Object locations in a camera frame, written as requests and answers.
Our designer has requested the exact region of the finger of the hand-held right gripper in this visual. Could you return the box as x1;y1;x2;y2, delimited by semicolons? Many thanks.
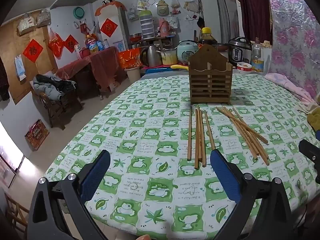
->
299;139;320;178

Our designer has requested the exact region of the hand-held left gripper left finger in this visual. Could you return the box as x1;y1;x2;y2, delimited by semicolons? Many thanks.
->
27;149;112;240

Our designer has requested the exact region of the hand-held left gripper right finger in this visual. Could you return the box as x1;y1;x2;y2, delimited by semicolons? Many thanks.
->
209;149;294;240

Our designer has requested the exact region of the bundle of wooden chopsticks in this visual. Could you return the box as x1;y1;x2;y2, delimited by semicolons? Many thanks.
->
221;106;270;166

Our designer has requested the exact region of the wooden chopstick holder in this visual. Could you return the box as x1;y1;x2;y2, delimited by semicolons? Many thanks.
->
187;44;233;105

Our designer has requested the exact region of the yellow cloth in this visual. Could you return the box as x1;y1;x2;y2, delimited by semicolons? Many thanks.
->
307;105;320;130

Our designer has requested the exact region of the green checked tablecloth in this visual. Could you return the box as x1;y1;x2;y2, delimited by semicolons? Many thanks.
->
43;74;320;240

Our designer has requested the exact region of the printed cardboard box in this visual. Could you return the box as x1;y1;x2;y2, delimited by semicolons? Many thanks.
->
24;119;50;151

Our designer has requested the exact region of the pink cloth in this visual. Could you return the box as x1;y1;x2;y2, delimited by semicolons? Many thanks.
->
265;73;320;113

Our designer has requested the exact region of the dark wooden chair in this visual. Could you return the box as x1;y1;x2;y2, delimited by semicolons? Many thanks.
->
31;80;83;130

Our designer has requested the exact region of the light wooden chair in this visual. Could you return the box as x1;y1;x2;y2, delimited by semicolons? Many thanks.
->
4;192;29;233

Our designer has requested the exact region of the grey jacket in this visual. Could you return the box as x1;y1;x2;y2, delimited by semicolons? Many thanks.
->
33;74;77;100

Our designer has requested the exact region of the white bin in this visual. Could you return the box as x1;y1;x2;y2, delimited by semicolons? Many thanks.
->
126;66;142;82

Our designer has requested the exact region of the red white bowl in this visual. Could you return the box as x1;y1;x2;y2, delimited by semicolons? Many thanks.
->
236;62;253;74

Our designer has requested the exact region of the clear plastic bottle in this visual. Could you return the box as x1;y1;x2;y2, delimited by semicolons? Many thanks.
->
251;37;265;73

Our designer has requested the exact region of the red covered side table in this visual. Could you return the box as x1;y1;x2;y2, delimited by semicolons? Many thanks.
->
55;46;125;98

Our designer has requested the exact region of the blue tray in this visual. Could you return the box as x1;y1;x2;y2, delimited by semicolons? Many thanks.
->
145;66;175;74

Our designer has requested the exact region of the red gift box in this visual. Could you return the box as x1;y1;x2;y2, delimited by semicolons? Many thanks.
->
119;49;142;69

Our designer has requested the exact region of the black silver pressure cooker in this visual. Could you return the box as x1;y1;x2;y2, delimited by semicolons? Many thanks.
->
228;37;252;67

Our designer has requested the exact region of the pink floral plastic sheet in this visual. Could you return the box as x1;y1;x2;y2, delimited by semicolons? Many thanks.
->
265;0;320;100

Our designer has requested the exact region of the white teal rice cooker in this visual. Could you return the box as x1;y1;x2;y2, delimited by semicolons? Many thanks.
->
177;40;199;63

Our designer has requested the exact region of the yellow pot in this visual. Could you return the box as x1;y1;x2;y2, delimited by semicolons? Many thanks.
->
156;49;178;65

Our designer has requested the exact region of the steel kettle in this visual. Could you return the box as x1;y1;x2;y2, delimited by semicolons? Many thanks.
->
140;44;163;67

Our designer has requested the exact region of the cooking oil bottle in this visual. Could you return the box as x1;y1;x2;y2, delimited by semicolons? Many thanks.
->
85;34;99;54

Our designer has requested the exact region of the dark hanging garment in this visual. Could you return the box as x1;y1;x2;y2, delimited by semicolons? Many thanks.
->
0;57;10;102

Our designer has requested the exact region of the white refrigerator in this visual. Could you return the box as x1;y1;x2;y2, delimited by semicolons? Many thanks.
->
97;6;130;53

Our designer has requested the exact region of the red diamond paper poster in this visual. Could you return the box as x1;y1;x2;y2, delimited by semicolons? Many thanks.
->
23;39;43;63
64;34;80;53
100;18;118;37

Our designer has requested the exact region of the dark sauce bottle yellow cap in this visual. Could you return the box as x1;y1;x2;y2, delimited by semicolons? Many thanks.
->
199;27;217;49

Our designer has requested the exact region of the red plastic bag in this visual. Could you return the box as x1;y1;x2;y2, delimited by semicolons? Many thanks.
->
48;29;65;58

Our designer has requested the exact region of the dark red curtain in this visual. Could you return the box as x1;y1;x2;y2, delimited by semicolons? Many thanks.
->
235;0;272;43

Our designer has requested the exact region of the stacked steamer green lid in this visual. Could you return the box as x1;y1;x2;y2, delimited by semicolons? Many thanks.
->
139;10;153;39

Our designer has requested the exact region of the pink thermos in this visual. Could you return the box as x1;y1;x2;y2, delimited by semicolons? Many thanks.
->
159;18;168;37

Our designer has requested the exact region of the green round plate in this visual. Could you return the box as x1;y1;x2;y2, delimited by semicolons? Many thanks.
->
73;6;85;19

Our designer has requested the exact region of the orange cloth cover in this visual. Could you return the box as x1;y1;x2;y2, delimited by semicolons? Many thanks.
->
94;1;127;15

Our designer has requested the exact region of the brown wooden wall board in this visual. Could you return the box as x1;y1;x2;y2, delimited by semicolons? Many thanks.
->
0;24;59;105

